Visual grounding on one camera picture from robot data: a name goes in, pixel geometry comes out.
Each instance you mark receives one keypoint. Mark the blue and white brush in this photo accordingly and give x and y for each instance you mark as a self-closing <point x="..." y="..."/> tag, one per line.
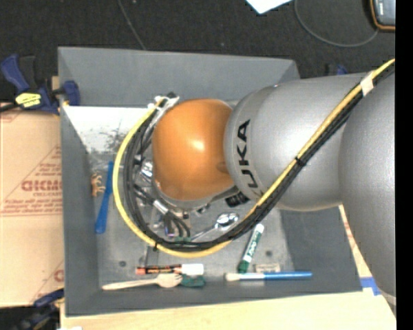
<point x="272" y="275"/>

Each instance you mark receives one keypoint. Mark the orange toy animal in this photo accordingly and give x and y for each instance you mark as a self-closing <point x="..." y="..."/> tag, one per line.
<point x="97" y="184"/>

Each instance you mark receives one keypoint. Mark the small tan flat box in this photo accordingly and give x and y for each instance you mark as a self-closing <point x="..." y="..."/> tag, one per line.
<point x="267" y="268"/>

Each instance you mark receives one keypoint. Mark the shiny metal spoon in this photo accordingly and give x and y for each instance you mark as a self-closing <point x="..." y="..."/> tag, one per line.
<point x="223" y="219"/>

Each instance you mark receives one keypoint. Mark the green and white marker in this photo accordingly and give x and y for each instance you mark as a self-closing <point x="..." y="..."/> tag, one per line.
<point x="252" y="247"/>

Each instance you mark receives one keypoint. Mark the brown cardboard board, red print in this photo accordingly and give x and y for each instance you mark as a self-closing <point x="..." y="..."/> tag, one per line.
<point x="27" y="218"/>

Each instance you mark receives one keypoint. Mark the blue plastic stick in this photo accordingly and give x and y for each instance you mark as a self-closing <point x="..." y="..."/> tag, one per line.
<point x="104" y="198"/>

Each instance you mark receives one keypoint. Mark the grey metal bin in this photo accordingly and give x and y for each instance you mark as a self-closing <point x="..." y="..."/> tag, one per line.
<point x="179" y="77"/>

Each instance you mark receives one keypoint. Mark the small green toy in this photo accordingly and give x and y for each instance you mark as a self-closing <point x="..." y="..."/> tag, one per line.
<point x="193" y="281"/>

